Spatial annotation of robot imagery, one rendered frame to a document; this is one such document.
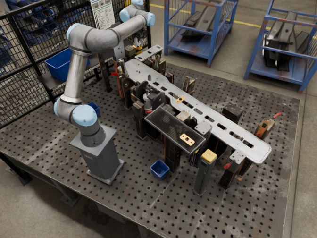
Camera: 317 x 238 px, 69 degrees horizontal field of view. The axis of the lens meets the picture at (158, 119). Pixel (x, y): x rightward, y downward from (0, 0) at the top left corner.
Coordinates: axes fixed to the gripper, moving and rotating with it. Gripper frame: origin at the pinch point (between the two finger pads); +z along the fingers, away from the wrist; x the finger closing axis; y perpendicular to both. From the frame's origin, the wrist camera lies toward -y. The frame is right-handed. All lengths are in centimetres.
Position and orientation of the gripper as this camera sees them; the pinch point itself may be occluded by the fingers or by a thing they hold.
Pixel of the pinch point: (137, 45)
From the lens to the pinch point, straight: 184.2
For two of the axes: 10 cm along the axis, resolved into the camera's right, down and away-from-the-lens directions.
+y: 7.1, 5.7, -4.1
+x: 7.0, -5.5, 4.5
